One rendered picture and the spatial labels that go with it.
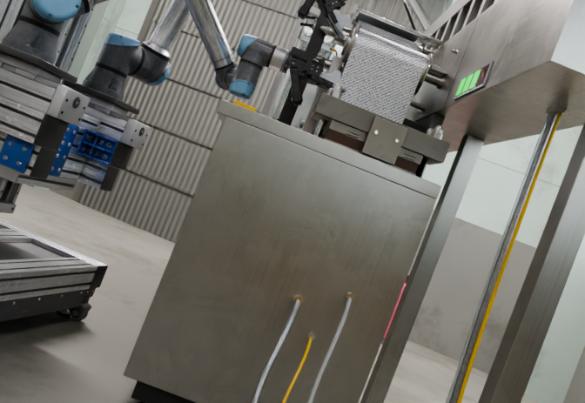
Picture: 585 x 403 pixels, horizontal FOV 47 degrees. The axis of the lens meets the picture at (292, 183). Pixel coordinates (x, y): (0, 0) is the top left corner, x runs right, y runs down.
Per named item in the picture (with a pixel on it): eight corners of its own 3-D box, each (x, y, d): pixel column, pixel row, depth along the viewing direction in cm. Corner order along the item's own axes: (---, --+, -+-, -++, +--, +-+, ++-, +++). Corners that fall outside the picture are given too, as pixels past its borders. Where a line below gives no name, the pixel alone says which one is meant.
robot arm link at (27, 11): (57, 34, 201) (74, -7, 202) (63, 32, 189) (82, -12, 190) (17, 16, 196) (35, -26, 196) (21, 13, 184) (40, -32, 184)
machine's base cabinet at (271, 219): (195, 282, 432) (244, 158, 435) (287, 318, 435) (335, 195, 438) (106, 408, 181) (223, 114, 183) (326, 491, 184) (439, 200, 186)
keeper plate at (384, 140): (360, 152, 191) (374, 117, 191) (393, 164, 192) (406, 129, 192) (361, 151, 189) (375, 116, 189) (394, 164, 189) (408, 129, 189)
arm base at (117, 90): (73, 82, 235) (84, 56, 236) (92, 91, 250) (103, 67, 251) (110, 96, 233) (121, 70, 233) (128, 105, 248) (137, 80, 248)
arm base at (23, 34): (-11, 39, 187) (3, 7, 187) (19, 55, 202) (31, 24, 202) (36, 57, 184) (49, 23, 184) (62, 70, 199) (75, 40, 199)
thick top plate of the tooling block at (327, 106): (310, 117, 207) (317, 99, 207) (429, 164, 208) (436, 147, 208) (314, 111, 191) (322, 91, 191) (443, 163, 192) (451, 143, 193)
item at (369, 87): (327, 110, 211) (349, 56, 212) (396, 137, 212) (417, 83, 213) (328, 110, 211) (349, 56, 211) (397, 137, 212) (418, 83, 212)
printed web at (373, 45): (305, 151, 249) (355, 25, 251) (364, 174, 250) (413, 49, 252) (314, 144, 210) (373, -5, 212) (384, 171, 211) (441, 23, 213)
